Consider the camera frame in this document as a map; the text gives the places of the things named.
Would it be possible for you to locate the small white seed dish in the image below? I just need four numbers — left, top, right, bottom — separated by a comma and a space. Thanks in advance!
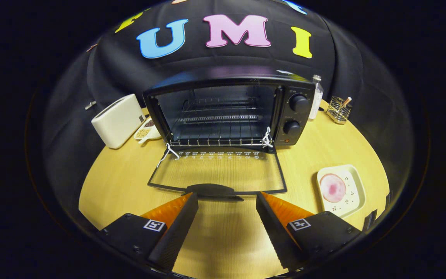
134, 115, 162, 145

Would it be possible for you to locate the black toaster oven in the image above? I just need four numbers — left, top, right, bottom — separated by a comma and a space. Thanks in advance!
142, 70, 316, 201

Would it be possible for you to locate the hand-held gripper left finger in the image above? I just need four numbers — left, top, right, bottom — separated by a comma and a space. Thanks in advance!
98, 192, 199, 273

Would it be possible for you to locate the cream square food tray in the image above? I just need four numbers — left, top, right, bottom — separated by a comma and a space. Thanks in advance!
316, 164, 366, 218

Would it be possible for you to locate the white bread toaster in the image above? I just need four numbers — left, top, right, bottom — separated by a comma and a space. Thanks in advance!
91, 93, 146, 149

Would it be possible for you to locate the clear bottle with pink label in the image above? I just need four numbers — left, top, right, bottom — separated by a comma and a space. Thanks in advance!
308, 74, 324, 120

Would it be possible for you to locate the metal wire basket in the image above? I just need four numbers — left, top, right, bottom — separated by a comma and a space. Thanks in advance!
326, 96, 352, 124

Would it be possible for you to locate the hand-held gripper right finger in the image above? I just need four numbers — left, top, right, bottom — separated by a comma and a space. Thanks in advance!
256, 191, 363, 271

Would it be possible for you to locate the pink ham slice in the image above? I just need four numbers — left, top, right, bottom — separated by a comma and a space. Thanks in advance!
319, 173, 347, 203

